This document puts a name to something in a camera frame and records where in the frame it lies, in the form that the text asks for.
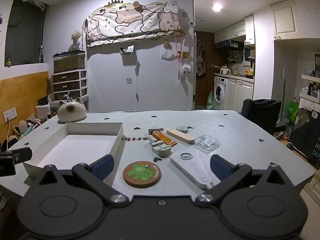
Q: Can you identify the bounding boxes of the hanging apron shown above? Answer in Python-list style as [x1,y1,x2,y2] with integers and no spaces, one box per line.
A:
[196,40,206,77]

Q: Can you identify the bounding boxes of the clear plastic case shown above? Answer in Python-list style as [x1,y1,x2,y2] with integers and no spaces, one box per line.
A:
[194,134,220,154]

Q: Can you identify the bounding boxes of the white wall socket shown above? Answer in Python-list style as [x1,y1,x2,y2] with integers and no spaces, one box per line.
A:
[3,107,17,123]

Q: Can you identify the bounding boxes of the hanging grey cable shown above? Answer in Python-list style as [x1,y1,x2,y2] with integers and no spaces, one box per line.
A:
[134,61,141,102]

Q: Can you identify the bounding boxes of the white drawer cabinet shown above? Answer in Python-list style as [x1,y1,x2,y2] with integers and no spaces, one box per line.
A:
[52,70,88,102]

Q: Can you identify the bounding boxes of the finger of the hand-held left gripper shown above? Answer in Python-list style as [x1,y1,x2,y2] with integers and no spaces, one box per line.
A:
[11,147,33,165]

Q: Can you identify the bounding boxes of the beige wooden block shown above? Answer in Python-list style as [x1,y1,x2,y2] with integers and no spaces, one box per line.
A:
[166,128,195,145]

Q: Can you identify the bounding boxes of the grey watch band holder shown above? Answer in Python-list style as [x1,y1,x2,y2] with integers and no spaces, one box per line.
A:
[151,141,172,158]

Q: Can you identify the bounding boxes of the black sign board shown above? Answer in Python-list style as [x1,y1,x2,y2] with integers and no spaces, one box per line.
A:
[291,107,320,168]

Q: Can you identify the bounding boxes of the brown door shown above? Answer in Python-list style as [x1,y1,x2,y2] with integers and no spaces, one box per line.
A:
[194,31,215,105]

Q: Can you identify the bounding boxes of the gold crown decoration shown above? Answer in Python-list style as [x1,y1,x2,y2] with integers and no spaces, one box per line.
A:
[108,0,128,8]

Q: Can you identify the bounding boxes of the printed hanging cloth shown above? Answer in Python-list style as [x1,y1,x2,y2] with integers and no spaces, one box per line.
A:
[86,1,188,47]

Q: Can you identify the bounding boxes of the dark window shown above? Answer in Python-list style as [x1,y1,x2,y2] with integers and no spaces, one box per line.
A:
[5,0,47,67]

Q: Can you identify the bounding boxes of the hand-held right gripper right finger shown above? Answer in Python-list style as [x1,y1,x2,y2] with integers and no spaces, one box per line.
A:
[195,154,290,207]

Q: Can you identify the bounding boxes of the white kitchen base cabinet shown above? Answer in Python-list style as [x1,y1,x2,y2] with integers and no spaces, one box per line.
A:
[226,79,254,110]

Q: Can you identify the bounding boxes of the white upper kitchen cabinets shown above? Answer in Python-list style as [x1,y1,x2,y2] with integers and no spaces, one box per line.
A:
[214,15,255,44]

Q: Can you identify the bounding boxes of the white storage box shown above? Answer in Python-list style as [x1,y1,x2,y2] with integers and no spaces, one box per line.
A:
[35,103,52,123]

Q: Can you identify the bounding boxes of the white shelf with bottles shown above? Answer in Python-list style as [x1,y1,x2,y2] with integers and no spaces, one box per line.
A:
[299,74,320,110]

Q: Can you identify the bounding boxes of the orange tube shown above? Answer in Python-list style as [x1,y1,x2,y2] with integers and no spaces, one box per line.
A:
[152,131,177,146]

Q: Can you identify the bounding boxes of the cat-shaped ceramic pot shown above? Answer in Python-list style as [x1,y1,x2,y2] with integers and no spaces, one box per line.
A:
[57,97,88,123]

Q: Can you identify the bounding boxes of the glass fish tank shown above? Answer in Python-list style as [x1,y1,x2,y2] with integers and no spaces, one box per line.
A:
[53,50,86,73]

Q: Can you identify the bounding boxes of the dried flower bouquet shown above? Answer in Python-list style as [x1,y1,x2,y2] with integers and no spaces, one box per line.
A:
[69,31,82,51]

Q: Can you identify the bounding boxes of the pile of plush toys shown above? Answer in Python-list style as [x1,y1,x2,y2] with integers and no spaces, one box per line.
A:
[7,117,49,143]

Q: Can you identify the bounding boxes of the white hanging bag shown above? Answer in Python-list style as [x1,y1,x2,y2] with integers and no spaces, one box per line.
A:
[160,47,177,61]

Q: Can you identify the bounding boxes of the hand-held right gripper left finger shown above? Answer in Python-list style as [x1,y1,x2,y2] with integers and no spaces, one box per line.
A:
[35,154,130,207]

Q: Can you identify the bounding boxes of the white washing machine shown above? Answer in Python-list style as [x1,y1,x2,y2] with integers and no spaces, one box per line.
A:
[214,76,228,108]

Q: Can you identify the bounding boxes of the black chair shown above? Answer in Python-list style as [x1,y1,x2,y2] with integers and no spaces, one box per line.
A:
[241,99,282,134]

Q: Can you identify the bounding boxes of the white cardboard box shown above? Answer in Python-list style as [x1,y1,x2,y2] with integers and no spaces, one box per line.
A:
[23,122,125,178]

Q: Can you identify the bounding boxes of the green shopping bag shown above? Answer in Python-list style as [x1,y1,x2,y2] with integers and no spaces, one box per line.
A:
[285,101,299,123]

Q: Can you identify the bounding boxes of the white serrated plastic tool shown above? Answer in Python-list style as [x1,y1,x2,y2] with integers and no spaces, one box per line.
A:
[170,151,215,190]

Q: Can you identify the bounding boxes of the round cork dinosaur coaster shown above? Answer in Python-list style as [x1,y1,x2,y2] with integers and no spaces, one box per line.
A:
[122,161,162,188]

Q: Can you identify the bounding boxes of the white wall cabinet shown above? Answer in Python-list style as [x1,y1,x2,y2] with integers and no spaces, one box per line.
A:
[270,0,302,40]

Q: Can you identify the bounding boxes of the white mop pole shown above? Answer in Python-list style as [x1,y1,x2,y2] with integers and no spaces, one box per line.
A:
[279,68,286,125]

